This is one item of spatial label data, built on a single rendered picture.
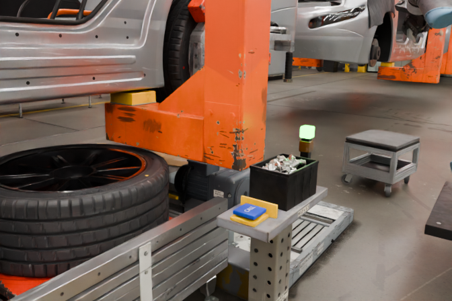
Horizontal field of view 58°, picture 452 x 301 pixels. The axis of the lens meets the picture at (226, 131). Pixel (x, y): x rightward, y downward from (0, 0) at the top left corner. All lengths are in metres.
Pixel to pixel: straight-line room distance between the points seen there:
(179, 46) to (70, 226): 0.92
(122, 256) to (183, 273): 0.29
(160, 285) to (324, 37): 3.46
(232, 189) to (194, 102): 0.41
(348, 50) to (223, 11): 3.19
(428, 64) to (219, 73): 4.20
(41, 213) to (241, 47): 0.75
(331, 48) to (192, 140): 3.11
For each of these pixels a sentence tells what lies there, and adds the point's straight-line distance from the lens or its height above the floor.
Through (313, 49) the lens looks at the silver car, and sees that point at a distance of 4.39.
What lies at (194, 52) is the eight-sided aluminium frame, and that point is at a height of 0.89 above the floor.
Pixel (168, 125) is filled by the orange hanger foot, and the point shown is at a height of 0.63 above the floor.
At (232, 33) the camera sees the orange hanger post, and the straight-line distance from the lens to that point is 1.31.
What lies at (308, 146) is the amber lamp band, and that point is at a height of 0.59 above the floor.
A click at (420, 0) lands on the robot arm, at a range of 1.59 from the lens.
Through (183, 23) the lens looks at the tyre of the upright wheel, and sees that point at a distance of 1.84.
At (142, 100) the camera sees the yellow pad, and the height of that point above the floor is 0.70.
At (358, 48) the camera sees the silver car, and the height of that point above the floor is 0.90.
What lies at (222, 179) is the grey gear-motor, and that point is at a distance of 1.65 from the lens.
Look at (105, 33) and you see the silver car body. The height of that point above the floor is 0.96.
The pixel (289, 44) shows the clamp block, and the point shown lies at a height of 0.93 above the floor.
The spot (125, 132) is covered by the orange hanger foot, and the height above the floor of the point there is 0.57.
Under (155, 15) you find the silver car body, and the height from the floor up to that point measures 1.03.
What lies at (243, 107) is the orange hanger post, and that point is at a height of 0.74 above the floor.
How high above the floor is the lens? 0.94
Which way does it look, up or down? 13 degrees down
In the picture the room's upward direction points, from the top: 1 degrees clockwise
